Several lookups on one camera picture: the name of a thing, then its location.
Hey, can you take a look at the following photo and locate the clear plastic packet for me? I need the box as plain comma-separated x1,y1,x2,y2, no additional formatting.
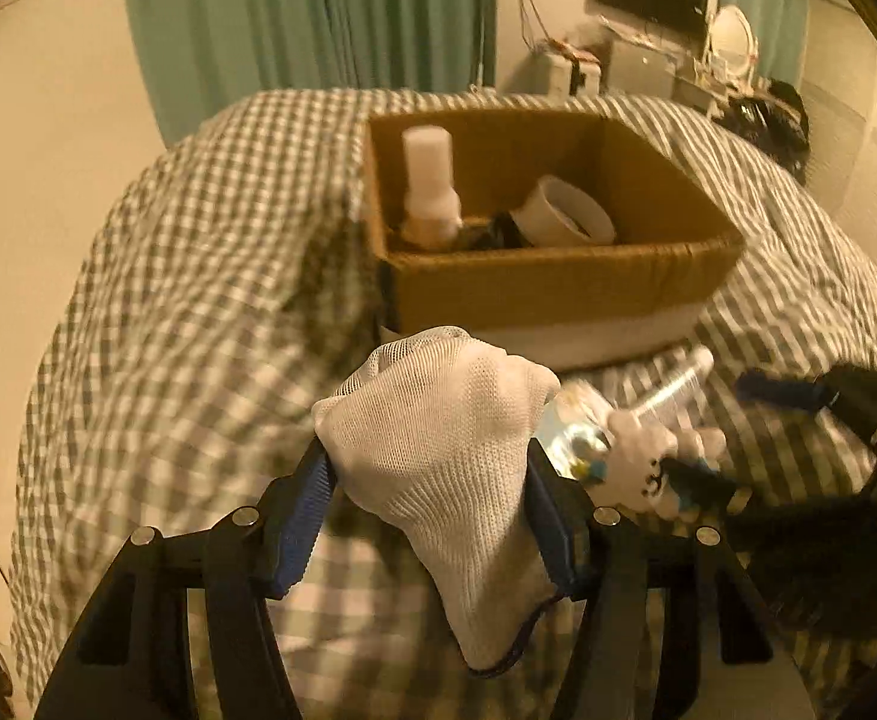
542,381,621,482

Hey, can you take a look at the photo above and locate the cardboard box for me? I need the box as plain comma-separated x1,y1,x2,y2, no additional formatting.
364,109,747,374

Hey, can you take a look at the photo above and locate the white knit glove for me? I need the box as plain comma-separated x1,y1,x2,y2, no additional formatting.
311,326,563,680

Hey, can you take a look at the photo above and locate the black object in box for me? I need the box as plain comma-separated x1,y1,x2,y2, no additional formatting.
467,214,536,250

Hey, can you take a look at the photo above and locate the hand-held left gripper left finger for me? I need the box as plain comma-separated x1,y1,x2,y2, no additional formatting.
34,439,336,720

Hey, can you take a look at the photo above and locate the grey laptop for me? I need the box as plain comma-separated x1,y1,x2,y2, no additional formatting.
607,37,681,98

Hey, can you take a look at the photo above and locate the white round mirror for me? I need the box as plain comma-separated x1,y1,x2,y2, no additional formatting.
708,5,761,81

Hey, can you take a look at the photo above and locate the checked blanket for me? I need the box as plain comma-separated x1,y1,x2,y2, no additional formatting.
11,86,877,720

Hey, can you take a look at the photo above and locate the white plastic bottle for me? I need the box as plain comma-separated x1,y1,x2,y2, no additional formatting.
400,126,464,247

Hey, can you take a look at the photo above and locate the black bag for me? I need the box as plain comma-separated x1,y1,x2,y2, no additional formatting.
712,79,812,182

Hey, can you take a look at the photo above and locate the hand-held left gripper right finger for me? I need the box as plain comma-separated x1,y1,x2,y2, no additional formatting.
524,439,774,720

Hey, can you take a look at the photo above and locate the white tape roll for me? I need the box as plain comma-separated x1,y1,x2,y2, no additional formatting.
517,175,618,247

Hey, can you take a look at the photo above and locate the white appliance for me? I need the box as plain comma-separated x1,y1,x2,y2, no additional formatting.
543,52,606,96

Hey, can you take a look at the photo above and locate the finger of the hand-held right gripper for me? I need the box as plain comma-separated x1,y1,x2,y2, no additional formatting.
663,456,750,515
734,371,839,415

